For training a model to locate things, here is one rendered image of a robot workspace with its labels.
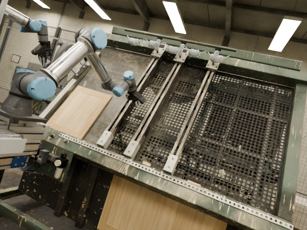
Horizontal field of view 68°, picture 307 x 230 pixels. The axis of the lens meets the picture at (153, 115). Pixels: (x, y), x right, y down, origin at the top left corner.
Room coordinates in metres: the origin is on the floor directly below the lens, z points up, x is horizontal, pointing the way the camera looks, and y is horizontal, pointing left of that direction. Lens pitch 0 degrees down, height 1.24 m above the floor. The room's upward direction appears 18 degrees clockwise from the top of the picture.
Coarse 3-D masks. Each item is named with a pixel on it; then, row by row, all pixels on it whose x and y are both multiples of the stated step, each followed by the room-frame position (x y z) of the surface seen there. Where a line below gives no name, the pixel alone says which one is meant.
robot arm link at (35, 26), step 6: (6, 6) 1.43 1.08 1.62; (12, 12) 1.46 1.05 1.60; (18, 12) 1.48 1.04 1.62; (12, 18) 1.47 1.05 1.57; (18, 18) 1.49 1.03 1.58; (24, 18) 1.51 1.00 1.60; (30, 18) 1.55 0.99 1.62; (24, 24) 1.52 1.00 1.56; (30, 24) 1.53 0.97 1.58; (36, 24) 1.55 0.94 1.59; (30, 30) 1.58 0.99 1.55; (36, 30) 1.56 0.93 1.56
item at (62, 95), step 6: (90, 66) 2.28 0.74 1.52; (84, 72) 2.22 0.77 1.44; (78, 78) 2.17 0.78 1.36; (72, 84) 2.12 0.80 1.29; (66, 90) 2.08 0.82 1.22; (60, 96) 2.04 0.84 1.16; (54, 102) 2.01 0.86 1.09; (60, 102) 2.04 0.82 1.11; (48, 108) 1.97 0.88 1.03; (54, 108) 2.00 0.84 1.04; (42, 114) 1.94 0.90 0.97; (48, 114) 1.95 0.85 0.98
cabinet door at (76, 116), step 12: (72, 96) 2.06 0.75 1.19; (84, 96) 2.05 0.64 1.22; (96, 96) 2.03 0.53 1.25; (108, 96) 2.01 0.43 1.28; (60, 108) 1.99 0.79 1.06; (72, 108) 1.98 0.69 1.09; (84, 108) 1.96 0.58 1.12; (96, 108) 1.95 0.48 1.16; (48, 120) 1.92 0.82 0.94; (60, 120) 1.91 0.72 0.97; (72, 120) 1.90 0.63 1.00; (84, 120) 1.89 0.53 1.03; (72, 132) 1.82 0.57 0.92; (84, 132) 1.81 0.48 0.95
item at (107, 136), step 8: (160, 48) 2.20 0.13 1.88; (160, 56) 2.13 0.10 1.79; (152, 64) 2.16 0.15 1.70; (144, 72) 2.08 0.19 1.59; (152, 72) 2.11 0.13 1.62; (144, 80) 2.01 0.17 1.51; (128, 104) 1.87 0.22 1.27; (120, 112) 1.84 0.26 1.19; (128, 112) 1.89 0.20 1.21; (112, 120) 1.79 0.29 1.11; (120, 120) 1.80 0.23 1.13; (112, 128) 1.74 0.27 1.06; (104, 136) 1.71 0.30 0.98; (112, 136) 1.75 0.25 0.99; (104, 144) 1.67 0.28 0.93
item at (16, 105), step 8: (8, 96) 1.18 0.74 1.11; (16, 96) 1.16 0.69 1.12; (24, 96) 1.18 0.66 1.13; (8, 104) 1.15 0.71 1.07; (16, 104) 1.16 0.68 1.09; (24, 104) 1.18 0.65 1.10; (32, 104) 1.26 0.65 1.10; (16, 112) 1.16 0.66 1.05; (24, 112) 1.18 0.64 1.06; (32, 112) 1.24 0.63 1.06
